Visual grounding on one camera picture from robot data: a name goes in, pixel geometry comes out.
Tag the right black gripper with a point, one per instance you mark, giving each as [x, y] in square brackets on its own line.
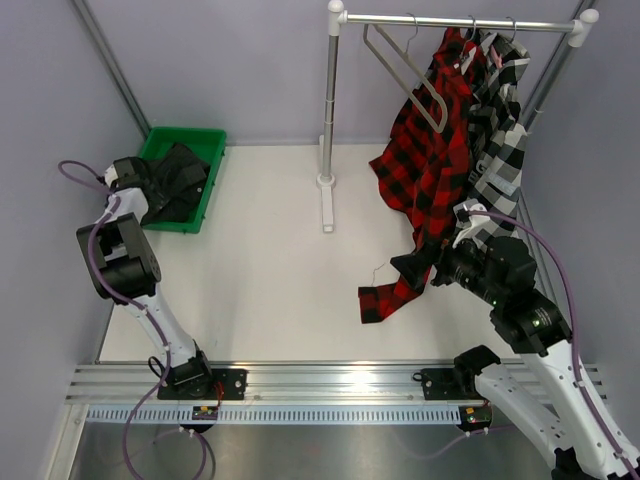
[412, 267]

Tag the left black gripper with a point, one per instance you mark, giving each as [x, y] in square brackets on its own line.
[147, 183]

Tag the dark grey striped shirt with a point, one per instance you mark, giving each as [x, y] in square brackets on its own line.
[169, 203]

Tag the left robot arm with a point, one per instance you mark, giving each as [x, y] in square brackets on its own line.
[124, 268]

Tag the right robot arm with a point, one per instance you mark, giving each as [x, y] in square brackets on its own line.
[576, 435]

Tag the red black plaid shirt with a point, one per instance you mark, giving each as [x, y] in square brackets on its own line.
[421, 173]

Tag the white black plaid shirt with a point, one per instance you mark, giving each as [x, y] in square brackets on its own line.
[497, 139]

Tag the red shirt hanger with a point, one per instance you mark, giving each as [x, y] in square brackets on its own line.
[469, 36]

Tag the green plastic tray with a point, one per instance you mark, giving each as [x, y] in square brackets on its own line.
[208, 144]

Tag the silver clothes rack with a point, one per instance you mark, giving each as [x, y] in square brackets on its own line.
[441, 14]

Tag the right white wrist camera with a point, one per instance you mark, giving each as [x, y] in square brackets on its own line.
[470, 219]

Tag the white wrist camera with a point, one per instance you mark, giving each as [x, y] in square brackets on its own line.
[111, 176]
[470, 219]

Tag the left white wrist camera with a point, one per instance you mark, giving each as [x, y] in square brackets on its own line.
[111, 176]

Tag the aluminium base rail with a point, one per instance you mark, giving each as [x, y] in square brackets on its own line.
[282, 383]

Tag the white slotted cable duct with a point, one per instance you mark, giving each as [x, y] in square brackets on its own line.
[278, 415]

